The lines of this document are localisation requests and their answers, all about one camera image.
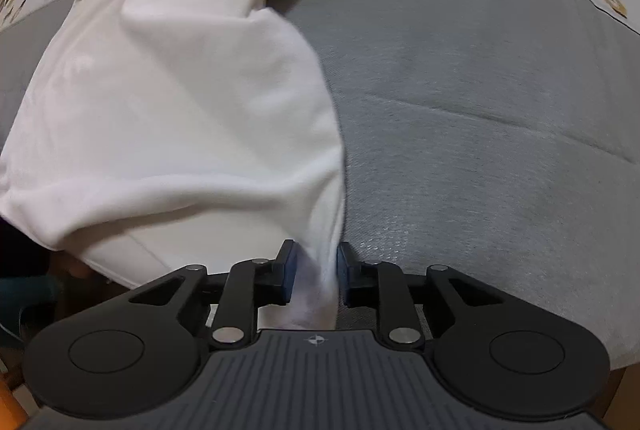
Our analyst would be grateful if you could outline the grey bed mat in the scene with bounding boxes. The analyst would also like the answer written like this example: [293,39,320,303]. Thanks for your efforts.
[0,0,640,373]

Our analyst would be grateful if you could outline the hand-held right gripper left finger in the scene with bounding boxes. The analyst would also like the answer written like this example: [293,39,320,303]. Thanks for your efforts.
[127,239,300,351]

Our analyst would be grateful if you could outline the dark cloth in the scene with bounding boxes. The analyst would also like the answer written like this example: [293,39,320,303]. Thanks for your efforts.
[0,217,96,351]

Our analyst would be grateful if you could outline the white garment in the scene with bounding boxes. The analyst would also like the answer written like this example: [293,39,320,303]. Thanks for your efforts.
[0,0,351,332]

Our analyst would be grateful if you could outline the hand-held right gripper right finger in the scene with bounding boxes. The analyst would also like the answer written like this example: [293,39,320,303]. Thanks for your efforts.
[336,241,505,351]

